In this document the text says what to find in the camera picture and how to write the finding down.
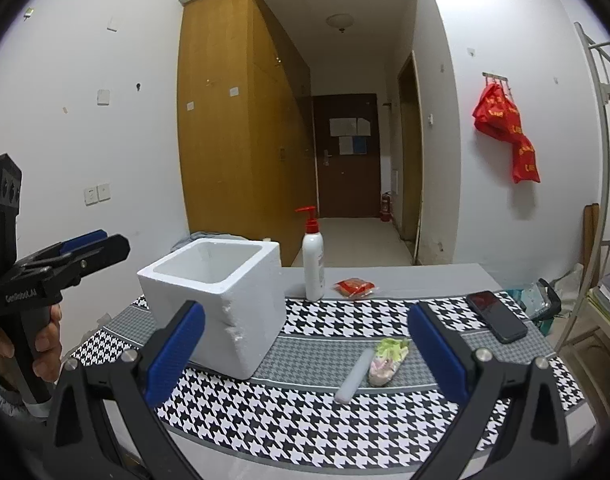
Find white foam box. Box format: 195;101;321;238
137;238;287;380

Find pale tube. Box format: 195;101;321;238
334;348;375;404

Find green basket with items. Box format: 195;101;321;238
508;278;562;336

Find light blue crumpled cloth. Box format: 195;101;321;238
183;231;249;244

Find red fire extinguisher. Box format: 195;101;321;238
380;192;392;222

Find dark brown entrance door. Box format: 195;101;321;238
313;93;381;219

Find black smartphone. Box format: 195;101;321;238
465;290;528;344

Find houndstooth table mat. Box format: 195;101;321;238
73;290;587;474

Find wooden wardrobe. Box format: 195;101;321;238
177;0;316;266

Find green pink plastic packet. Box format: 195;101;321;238
368;338;410;387

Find metal bunk bed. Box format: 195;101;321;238
554;20;610;430

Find ceiling lamp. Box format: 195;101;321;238
326;13;355;34

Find person's left hand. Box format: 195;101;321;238
0;304;62;389

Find double wall switch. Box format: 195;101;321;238
84;183;111;206

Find white red pump bottle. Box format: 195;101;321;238
296;206;326;302

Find red hanging bags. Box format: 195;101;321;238
472;81;540;184

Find red snack packet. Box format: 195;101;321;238
334;278;377;299

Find wall hook rack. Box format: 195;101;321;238
482;72;509;84

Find wooden side door frame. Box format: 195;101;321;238
397;52;423;264

